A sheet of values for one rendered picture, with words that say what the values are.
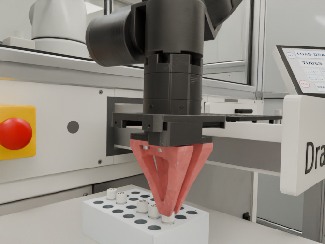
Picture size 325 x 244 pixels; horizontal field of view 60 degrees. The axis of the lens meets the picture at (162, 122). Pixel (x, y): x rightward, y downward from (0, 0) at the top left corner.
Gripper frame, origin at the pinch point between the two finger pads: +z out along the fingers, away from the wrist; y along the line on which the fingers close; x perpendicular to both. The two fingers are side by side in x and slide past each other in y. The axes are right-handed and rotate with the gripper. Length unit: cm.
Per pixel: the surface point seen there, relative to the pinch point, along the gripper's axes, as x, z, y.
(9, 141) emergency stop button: -17.8, -5.2, 9.1
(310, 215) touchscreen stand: -19, 36, -117
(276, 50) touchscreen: -33, -37, -103
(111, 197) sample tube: -9.1, 1.2, 0.4
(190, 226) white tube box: 1.4, 2.1, -1.8
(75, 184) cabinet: -25.9, 3.9, -4.1
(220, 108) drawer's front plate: -24, -11, -47
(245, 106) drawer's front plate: -25, -12, -62
